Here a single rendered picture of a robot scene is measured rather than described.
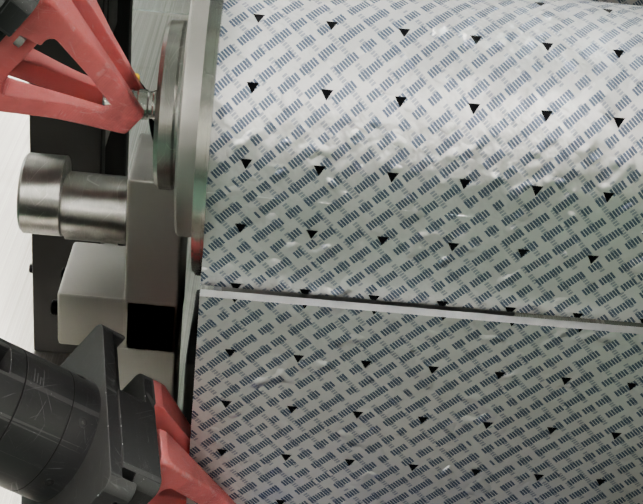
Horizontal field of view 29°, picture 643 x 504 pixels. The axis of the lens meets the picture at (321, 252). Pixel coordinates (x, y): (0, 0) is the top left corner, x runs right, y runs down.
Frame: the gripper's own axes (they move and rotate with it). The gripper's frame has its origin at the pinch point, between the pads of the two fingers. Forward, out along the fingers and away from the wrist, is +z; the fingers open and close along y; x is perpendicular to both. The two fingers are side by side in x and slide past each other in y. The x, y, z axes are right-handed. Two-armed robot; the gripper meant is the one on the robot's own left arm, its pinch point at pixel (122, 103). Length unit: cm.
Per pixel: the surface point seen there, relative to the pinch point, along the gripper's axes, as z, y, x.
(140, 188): 3.1, 1.2, -2.4
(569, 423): 21.6, 10.8, 6.0
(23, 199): -0.3, 0.3, -7.1
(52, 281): 13.2, -23.2, -27.1
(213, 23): -1.6, 6.0, 8.2
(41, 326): 15.1, -22.9, -30.9
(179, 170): 1.2, 7.6, 3.0
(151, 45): 24, -83, -33
